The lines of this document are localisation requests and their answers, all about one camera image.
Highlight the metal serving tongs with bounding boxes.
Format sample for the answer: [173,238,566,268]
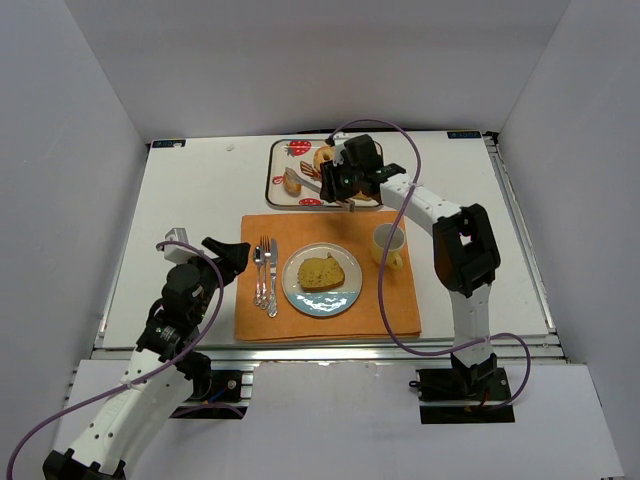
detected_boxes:
[285,167,355,213]

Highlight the sliced loaf bread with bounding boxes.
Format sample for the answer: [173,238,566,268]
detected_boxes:
[297,253,346,291]

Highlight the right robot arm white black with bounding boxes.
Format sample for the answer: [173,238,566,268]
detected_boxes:
[320,135,501,397]

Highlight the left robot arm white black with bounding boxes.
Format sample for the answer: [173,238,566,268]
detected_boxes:
[43,237,251,479]

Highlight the striped long bread roll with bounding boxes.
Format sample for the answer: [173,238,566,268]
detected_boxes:
[353,191,373,201]

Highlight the silver fork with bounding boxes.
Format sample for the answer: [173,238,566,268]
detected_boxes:
[259,235,271,310]

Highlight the bagel with hole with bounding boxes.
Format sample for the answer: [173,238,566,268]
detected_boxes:
[313,146,334,172]

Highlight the round sesame bun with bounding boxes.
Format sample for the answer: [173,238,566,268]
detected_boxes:
[283,167,302,197]

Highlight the strawberry pattern tray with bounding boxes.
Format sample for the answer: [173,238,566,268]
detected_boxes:
[265,138,378,210]

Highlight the orange cloth placemat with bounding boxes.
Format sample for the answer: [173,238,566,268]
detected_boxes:
[234,210,422,343]

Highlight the silver table knife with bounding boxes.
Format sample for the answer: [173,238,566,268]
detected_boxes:
[267,238,278,318]

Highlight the yellow mug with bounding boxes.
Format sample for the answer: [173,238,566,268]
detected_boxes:
[370,223,406,270]

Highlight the round plate blue white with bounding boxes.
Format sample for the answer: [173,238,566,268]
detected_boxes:
[281,243,363,318]

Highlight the right blue table label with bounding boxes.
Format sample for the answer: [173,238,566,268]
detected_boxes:
[447,130,482,140]

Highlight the blue table label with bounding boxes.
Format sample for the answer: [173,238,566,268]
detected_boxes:
[447,130,482,140]
[151,139,186,149]

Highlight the left blue table label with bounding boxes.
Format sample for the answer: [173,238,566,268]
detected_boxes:
[151,139,186,149]

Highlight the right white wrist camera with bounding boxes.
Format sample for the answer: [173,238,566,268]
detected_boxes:
[332,139,346,167]

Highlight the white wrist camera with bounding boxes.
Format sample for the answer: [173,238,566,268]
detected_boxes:
[163,227,192,265]
[332,139,346,167]

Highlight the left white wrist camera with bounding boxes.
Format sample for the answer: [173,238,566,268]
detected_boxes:
[163,227,192,265]

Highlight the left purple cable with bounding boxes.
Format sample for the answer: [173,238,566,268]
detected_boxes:
[6,240,246,480]

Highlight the purple cable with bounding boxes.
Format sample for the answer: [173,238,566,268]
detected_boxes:
[6,240,246,480]
[326,118,532,409]

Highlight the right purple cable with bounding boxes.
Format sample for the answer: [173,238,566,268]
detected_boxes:
[326,118,532,409]

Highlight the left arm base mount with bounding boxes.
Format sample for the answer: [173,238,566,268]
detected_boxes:
[171,369,253,420]

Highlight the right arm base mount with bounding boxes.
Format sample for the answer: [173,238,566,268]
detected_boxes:
[408,368,515,425]

